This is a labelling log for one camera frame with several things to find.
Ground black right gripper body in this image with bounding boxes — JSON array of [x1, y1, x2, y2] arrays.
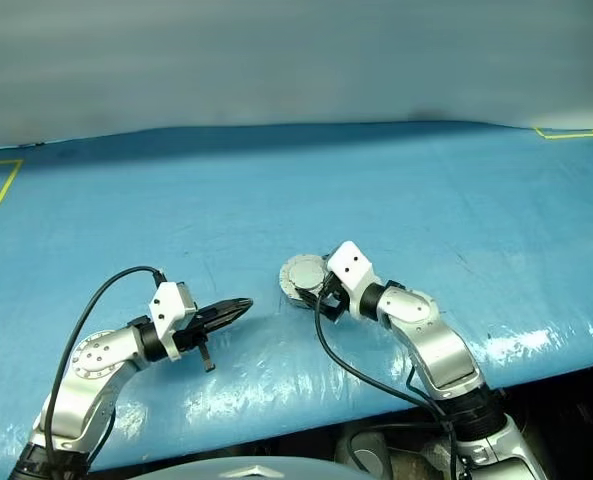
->
[[318, 271, 351, 325]]

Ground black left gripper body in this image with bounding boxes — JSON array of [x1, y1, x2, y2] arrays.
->
[[172, 308, 218, 375]]

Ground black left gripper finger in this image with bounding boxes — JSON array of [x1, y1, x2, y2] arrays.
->
[[201, 305, 251, 335], [194, 296, 254, 322]]

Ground silver toothed motor cover disc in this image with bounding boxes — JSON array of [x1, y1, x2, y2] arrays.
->
[[277, 252, 330, 297]]

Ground blue plastic table cover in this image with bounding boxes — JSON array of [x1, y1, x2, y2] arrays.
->
[[0, 119, 593, 474]]

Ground grey robot torso with chevron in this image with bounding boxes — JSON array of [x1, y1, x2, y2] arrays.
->
[[169, 453, 358, 480]]

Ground grey rounded housing under table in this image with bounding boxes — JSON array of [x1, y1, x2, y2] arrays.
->
[[334, 428, 393, 480]]

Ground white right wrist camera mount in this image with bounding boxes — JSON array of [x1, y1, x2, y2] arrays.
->
[[325, 240, 378, 320]]

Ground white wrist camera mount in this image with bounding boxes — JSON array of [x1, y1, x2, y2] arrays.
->
[[148, 280, 198, 362], [325, 240, 378, 320]]

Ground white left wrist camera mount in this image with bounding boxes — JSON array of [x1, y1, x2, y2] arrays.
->
[[148, 280, 198, 362]]

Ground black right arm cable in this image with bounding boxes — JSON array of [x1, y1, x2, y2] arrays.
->
[[313, 292, 465, 480]]

